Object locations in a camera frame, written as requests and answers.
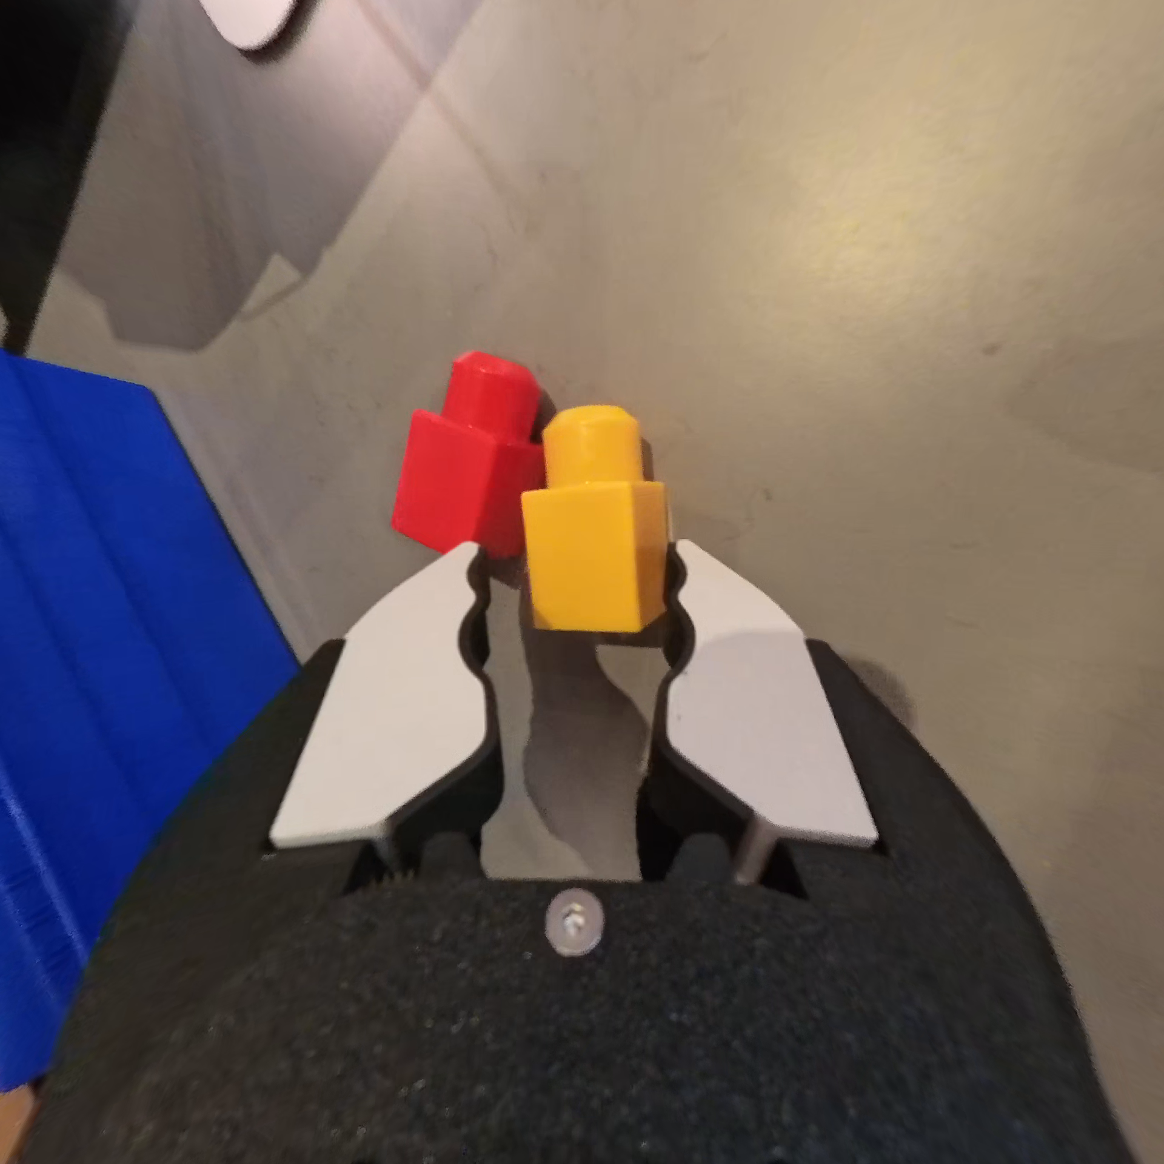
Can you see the yellow single-stud toy block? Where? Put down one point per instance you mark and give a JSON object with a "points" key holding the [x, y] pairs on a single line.
{"points": [[586, 554]]}

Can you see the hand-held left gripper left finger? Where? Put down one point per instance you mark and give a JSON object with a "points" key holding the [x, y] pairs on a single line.
{"points": [[381, 728]]}

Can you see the red single-stud toy block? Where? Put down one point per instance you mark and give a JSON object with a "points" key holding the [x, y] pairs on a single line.
{"points": [[454, 482]]}

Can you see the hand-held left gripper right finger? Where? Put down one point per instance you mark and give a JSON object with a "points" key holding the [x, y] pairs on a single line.
{"points": [[763, 728]]}

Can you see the blue plastic storage bin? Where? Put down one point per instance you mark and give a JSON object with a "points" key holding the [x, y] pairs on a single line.
{"points": [[109, 636]]}

